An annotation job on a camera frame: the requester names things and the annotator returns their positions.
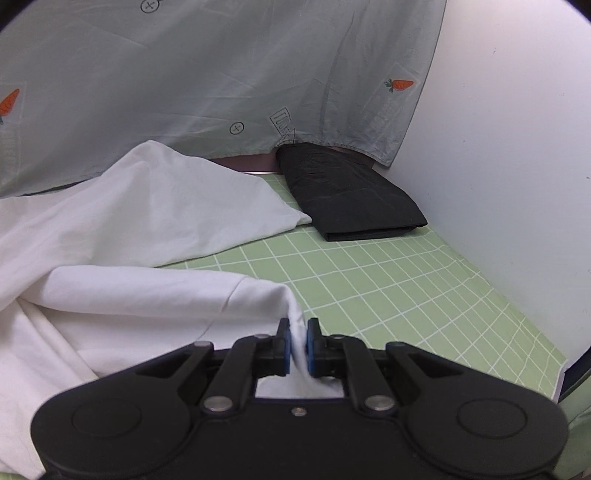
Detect grey carrot print sheet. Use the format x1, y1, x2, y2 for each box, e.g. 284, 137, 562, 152
1, 1, 446, 196

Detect folded black garment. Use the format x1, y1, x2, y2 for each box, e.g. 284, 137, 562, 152
276, 143, 428, 242

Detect green grid cutting mat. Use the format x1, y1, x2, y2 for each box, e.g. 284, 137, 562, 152
158, 174, 570, 399

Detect white trousers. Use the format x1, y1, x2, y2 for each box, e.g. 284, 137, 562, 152
1, 141, 342, 479

